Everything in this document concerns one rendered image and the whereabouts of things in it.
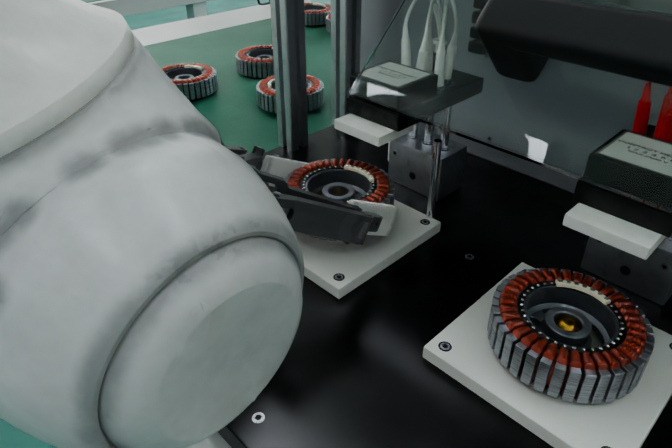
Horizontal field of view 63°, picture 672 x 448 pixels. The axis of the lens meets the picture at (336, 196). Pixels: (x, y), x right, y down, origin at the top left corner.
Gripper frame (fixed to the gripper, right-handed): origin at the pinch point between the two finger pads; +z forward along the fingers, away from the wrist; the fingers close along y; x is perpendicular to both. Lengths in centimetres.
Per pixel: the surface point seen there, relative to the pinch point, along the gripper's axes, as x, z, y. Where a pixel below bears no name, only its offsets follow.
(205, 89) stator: 2.4, 14.8, -46.3
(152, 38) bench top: 7, 26, -88
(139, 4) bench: 14, 45, -133
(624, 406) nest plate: -3.6, 0.3, 29.8
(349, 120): 7.4, 0.1, -1.7
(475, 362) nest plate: -5.5, -3.2, 20.4
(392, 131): 8.0, 1.1, 2.9
